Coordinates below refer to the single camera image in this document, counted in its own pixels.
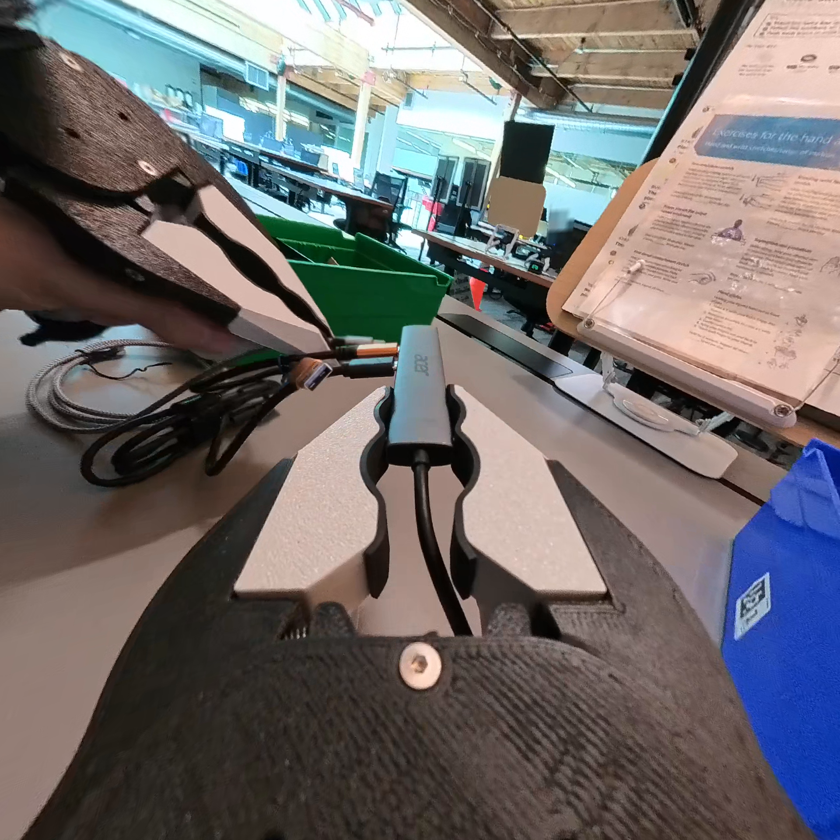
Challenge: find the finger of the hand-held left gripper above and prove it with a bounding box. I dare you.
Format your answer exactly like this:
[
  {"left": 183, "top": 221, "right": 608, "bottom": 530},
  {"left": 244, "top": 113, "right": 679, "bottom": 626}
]
[
  {"left": 193, "top": 182, "right": 334, "bottom": 342},
  {"left": 140, "top": 209, "right": 332, "bottom": 357}
]

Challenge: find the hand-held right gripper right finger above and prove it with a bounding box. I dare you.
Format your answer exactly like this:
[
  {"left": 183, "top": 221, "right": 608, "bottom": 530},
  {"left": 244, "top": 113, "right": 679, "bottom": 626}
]
[{"left": 449, "top": 385, "right": 609, "bottom": 611}]

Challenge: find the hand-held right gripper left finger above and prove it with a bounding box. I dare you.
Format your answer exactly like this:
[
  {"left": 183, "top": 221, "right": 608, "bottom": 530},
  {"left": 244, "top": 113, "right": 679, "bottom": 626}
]
[{"left": 233, "top": 386, "right": 396, "bottom": 608}]

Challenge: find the dark grey USB hub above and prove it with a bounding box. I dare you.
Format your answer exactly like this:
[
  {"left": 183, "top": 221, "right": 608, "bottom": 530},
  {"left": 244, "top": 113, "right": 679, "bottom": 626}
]
[{"left": 385, "top": 323, "right": 475, "bottom": 637}]

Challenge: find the grey braided USB cable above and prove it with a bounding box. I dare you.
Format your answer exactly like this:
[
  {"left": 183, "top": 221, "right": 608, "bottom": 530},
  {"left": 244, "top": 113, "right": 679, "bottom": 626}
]
[{"left": 25, "top": 338, "right": 198, "bottom": 435}]

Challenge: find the blue plastic bin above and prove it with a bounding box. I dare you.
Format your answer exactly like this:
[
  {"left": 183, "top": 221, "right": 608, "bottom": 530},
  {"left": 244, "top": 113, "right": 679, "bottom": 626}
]
[{"left": 721, "top": 438, "right": 840, "bottom": 840}]

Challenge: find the grey desk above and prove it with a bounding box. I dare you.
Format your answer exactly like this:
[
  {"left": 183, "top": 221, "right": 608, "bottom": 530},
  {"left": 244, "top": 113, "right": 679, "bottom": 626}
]
[{"left": 0, "top": 295, "right": 788, "bottom": 840}]

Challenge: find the person's left hand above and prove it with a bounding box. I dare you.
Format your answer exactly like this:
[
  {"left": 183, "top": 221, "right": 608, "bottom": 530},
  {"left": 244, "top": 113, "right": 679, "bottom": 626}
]
[{"left": 0, "top": 196, "right": 241, "bottom": 360}]

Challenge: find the green plastic bin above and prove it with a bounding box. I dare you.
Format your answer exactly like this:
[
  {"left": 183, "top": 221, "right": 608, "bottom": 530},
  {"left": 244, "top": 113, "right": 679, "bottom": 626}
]
[{"left": 255, "top": 215, "right": 455, "bottom": 339}]

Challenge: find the long wooden table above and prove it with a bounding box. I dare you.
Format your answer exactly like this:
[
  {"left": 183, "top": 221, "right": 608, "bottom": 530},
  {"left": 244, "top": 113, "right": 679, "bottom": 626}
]
[{"left": 412, "top": 228, "right": 557, "bottom": 290}]

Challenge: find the cardboard sheet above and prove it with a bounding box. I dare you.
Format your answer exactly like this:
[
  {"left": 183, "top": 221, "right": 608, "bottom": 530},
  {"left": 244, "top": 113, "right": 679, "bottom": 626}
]
[{"left": 487, "top": 177, "right": 547, "bottom": 238}]

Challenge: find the wooden document stand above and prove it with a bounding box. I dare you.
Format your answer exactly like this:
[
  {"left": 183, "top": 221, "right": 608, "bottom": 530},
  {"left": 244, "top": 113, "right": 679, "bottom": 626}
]
[{"left": 546, "top": 157, "right": 840, "bottom": 454}]

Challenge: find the black panel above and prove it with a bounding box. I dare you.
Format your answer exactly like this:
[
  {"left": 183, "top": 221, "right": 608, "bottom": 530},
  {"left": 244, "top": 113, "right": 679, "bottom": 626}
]
[{"left": 502, "top": 121, "right": 555, "bottom": 186}]

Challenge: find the printed instruction sheet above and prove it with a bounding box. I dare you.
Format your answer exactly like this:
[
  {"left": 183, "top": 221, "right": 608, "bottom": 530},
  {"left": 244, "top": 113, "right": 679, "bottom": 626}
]
[{"left": 563, "top": 79, "right": 840, "bottom": 408}]

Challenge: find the black pole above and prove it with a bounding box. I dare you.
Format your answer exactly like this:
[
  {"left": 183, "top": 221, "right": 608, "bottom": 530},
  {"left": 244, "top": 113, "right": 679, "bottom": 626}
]
[{"left": 646, "top": 0, "right": 765, "bottom": 165}]

